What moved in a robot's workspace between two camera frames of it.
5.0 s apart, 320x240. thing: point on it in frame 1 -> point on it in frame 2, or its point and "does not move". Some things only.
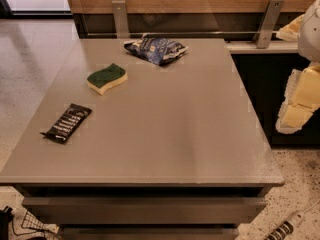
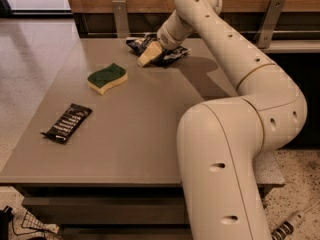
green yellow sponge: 101,80 does not move
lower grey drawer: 149,233 does not move
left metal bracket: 120,19 does not move
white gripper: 310,37 -> 165,39
